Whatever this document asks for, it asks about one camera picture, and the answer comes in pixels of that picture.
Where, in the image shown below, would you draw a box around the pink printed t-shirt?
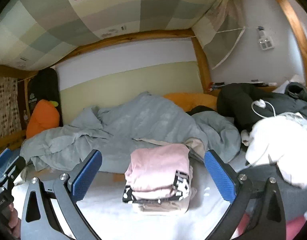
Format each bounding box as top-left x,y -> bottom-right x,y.
122,144 -> 193,215

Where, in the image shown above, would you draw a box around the white clothes pile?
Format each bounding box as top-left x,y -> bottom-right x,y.
241,113 -> 307,189

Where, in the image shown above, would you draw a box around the person's left hand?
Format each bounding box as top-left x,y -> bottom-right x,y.
8,203 -> 21,239

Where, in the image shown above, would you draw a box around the grey printed bed sheet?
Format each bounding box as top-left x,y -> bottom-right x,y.
77,159 -> 230,239

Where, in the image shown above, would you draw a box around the pink red garment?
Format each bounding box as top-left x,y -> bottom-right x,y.
231,213 -> 306,239

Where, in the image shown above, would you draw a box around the patterned brown hanging fabric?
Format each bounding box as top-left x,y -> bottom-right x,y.
0,77 -> 21,138

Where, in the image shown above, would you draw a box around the orange plush toy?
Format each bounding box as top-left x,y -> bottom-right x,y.
26,99 -> 60,139

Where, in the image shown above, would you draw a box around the black jacket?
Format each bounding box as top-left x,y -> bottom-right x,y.
216,82 -> 307,132

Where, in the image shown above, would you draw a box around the orange yellow pillow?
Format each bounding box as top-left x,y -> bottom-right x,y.
163,93 -> 217,112

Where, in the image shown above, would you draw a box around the black cushion with logo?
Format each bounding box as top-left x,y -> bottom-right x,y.
27,68 -> 63,126

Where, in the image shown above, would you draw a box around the grey-green crumpled blanket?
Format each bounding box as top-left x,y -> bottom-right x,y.
20,92 -> 241,173

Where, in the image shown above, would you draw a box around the checkered upper bunk mattress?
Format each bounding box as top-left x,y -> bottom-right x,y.
0,0 -> 227,70

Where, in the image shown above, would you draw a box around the white charger cable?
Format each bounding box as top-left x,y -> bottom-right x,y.
250,99 -> 307,126

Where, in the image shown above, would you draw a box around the white wall power strip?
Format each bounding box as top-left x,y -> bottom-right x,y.
258,26 -> 274,50

